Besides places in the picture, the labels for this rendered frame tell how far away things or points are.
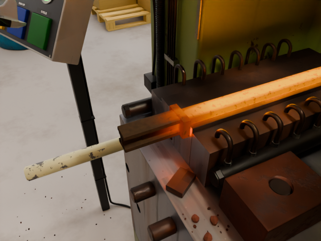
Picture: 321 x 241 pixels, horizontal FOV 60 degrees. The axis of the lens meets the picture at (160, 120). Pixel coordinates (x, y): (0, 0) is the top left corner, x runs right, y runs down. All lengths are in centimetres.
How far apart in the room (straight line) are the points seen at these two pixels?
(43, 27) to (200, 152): 50
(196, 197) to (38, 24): 55
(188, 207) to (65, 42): 49
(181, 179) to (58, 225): 116
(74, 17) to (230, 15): 36
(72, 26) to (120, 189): 106
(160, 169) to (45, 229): 114
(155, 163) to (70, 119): 165
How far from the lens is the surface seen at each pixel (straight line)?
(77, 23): 74
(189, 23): 65
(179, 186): 44
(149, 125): 41
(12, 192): 177
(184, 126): 41
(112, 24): 342
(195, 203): 44
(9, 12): 71
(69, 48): 74
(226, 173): 41
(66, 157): 91
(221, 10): 63
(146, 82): 89
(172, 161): 49
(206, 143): 41
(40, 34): 76
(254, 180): 40
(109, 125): 198
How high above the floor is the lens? 128
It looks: 40 degrees down
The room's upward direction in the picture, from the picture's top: straight up
